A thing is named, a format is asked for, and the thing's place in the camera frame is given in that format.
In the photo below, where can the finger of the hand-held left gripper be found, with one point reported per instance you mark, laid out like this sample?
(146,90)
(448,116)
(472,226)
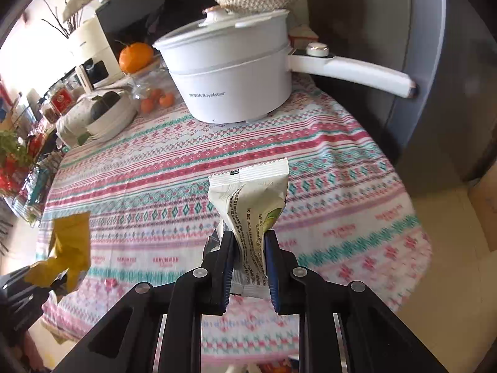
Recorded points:
(15,276)
(59,284)

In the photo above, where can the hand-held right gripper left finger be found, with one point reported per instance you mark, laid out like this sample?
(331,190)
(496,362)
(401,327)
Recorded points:
(229,268)

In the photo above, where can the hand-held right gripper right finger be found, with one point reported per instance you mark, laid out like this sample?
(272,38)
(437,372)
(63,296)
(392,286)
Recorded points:
(270,268)

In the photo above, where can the yellow plastic wrapper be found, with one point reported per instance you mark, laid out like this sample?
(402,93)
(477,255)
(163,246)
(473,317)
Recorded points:
(72,248)

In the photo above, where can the white green snack packet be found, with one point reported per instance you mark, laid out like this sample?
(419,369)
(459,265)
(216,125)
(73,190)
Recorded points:
(248,209)

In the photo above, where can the green plant in red pot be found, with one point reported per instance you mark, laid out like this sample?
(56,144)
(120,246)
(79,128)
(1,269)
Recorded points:
(11,155)

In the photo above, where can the patterned knit-print tablecloth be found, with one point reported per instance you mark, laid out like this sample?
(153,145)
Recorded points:
(155,163)

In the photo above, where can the white bowl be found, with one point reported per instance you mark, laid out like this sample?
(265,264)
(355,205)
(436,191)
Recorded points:
(116,122)

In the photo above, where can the small tangerine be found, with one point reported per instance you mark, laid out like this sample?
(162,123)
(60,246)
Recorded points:
(147,105)
(167,100)
(156,94)

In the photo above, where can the red tin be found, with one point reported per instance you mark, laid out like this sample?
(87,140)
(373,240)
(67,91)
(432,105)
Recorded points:
(62,101)

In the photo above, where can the dark green squash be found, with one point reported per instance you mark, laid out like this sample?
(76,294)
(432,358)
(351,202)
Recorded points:
(105,105)

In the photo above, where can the white electric cooking pot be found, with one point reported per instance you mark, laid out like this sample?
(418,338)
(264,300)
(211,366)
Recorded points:
(233,74)

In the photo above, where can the clear plastic bag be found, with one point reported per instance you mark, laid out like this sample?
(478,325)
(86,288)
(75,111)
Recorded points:
(141,85)

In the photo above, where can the small white black appliance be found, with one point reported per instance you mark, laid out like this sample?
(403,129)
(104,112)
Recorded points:
(95,72)

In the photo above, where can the large orange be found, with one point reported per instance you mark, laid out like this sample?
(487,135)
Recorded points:
(136,57)

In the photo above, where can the small red white box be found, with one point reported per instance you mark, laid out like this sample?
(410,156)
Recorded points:
(305,37)

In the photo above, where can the tall white appliance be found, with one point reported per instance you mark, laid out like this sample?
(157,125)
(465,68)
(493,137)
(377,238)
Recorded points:
(93,42)

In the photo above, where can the bare twig decoration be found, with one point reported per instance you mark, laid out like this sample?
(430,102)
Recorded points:
(62,21)

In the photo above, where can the dark grey refrigerator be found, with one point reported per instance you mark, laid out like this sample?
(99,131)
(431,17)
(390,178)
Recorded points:
(388,27)

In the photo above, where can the black microwave oven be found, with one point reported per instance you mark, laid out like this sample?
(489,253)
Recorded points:
(128,15)

